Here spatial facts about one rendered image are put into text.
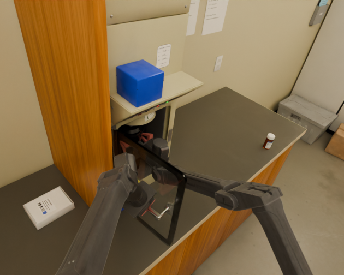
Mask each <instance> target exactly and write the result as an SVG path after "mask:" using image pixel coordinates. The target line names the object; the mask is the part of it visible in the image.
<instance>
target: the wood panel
mask: <svg viewBox="0 0 344 275"><path fill-rule="evenodd" d="M14 4H15V9H16V13H17V17H18V20H19V24H20V28H21V33H22V37H23V41H24V44H25V48H26V53H27V57H28V61H29V66H30V69H31V73H32V77H33V81H34V85H35V90H36V93H37V97H38V101H39V106H40V110H41V114H42V117H43V121H44V125H45V130H46V134H47V137H48V142H49V146H50V150H51V154H52V158H53V161H54V164H55V166H56V167H57V168H58V169H59V171H60V172H61V173H62V174H63V176H64V177H65V178H66V179H67V181H68V182H69V183H70V184H71V185H72V187H73V188H74V189H75V190H76V191H77V193H78V194H79V195H80V196H81V197H82V199H83V200H84V202H85V203H86V204H87V205H88V206H89V207H90V206H91V204H92V202H93V200H94V198H95V195H96V193H97V185H98V182H97V180H98V178H99V176H100V175H101V173H102V172H105V171H108V170H111V169H113V160H112V136H111V112H110V88H109V65H108V41H107V28H106V4H105V0H14Z"/></svg>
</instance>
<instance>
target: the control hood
mask: <svg viewBox="0 0 344 275"><path fill-rule="evenodd" d="M203 85H204V84H203V82H201V81H199V80H197V79H195V78H193V77H192V76H190V75H188V74H186V73H184V72H183V71H179V72H177V73H173V74H170V75H167V76H164V81H163V90H162V98H161V99H158V100H155V101H153V102H150V103H148V104H145V105H143V106H140V107H135V106H134V105H132V104H131V103H130V102H128V101H127V100H125V99H124V98H123V97H121V96H120V95H119V94H117V93H114V94H111V95H110V112H111V123H112V124H118V123H120V122H122V121H124V120H126V119H128V118H130V117H132V116H134V115H136V114H138V113H140V112H143V111H145V110H148V109H150V108H152V107H155V106H157V105H159V104H162V103H165V102H166V101H169V100H172V99H174V98H176V99H177V98H179V97H182V96H184V95H186V94H188V93H190V92H192V91H194V90H196V89H198V88H200V87H202V86H203Z"/></svg>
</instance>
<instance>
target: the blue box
mask: <svg viewBox="0 0 344 275"><path fill-rule="evenodd" d="M116 78H117V94H119V95H120V96H121V97H123V98H124V99H125V100H127V101H128V102H130V103H131V104H132V105H134V106H135V107H140V106H143V105H145V104H148V103H150V102H153V101H155V100H158V99H161V98H162V90H163V81H164V71H162V70H160V69H158V68H157V67H155V66H154V65H152V64H150V63H149V62H147V61H145V60H143V59H142V60H139V61H135V62H131V63H127V64H123V65H119V66H117V67H116Z"/></svg>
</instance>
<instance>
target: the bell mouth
mask: <svg viewBox="0 0 344 275"><path fill-rule="evenodd" d="M155 115H156V112H152V113H150V114H148V115H145V116H143V117H140V118H138V119H136V120H133V121H131V122H129V123H126V125H143V124H146V123H149V122H151V121H152V120H153V119H154V118H155Z"/></svg>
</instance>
